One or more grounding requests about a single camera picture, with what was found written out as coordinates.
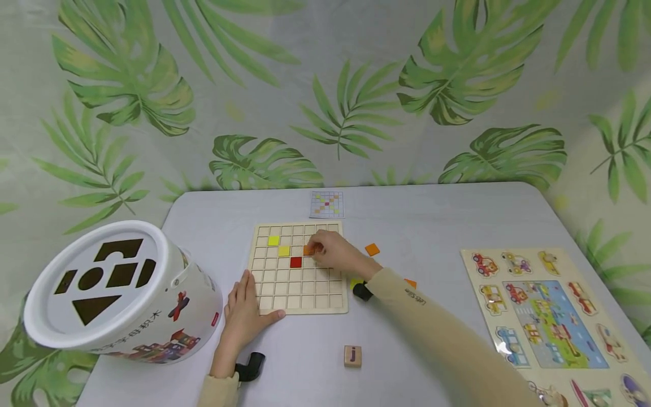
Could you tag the person's right hand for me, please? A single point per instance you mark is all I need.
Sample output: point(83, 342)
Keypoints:
point(343, 255)

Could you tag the person's left hand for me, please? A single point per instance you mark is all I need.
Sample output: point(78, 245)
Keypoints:
point(241, 325)

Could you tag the person's right fingers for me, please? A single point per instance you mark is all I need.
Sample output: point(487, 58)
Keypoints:
point(320, 247)

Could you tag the person's left fingers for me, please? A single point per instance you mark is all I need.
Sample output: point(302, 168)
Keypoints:
point(243, 291)

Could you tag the person's left thumb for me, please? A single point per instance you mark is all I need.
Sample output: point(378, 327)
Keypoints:
point(273, 319)

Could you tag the orange square tile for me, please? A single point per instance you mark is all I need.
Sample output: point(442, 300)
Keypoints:
point(372, 250)
point(411, 283)
point(307, 250)

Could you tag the wooden grid board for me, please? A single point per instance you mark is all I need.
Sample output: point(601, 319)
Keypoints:
point(300, 288)

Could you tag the person's left forearm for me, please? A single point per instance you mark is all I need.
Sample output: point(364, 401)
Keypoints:
point(218, 390)

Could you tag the person's right forearm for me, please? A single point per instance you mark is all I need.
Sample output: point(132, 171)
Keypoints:
point(447, 339)

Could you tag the red square tile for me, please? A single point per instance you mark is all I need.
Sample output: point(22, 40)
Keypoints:
point(296, 262)

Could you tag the coloured grid pattern card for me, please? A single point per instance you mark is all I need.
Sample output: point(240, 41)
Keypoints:
point(326, 204)

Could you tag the black wrist band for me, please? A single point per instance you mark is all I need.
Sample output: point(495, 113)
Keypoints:
point(250, 366)
point(362, 291)

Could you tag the wooden letter cube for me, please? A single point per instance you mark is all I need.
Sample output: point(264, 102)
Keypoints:
point(352, 356)

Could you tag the white shape sorter bucket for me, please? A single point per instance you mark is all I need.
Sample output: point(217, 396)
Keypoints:
point(127, 305)

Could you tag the vehicle peg puzzle board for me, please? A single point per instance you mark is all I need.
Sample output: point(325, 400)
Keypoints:
point(552, 330)

